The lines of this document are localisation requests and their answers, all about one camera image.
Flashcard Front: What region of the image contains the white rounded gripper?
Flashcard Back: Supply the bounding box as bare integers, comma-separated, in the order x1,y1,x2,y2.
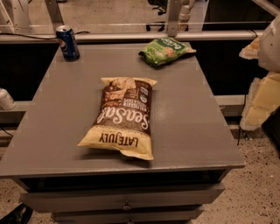
239,14,280,130

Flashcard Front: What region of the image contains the brown Late July chip bag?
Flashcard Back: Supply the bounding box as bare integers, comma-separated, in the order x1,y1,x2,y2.
79,77,157,161

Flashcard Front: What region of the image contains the green snack bag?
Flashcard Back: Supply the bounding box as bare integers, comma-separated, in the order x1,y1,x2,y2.
139,37,195,67

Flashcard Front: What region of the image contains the grey drawer cabinet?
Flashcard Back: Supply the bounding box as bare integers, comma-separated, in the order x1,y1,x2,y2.
0,44,244,224

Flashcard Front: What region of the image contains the top grey drawer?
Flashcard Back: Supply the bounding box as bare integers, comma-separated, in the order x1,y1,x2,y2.
20,184,225,213

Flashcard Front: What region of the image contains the grey drawer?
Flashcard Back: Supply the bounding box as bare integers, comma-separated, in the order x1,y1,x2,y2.
52,206,203,224
20,184,225,213

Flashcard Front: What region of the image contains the lower grey drawer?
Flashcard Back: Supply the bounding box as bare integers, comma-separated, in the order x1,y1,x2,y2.
52,206,203,224

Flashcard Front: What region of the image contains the blue Pepsi can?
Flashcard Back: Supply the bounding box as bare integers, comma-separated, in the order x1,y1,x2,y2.
56,25,80,61

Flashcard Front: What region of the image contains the white bottle at left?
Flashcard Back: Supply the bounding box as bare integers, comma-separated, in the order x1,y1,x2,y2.
0,88,16,110

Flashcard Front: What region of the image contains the black shoe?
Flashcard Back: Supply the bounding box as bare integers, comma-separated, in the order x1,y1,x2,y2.
0,204,33,224

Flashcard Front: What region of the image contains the black cable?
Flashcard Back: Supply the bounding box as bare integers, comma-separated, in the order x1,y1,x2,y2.
0,31,91,40

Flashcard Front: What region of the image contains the metal railing frame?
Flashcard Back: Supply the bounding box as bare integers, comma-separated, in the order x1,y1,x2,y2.
1,0,279,39

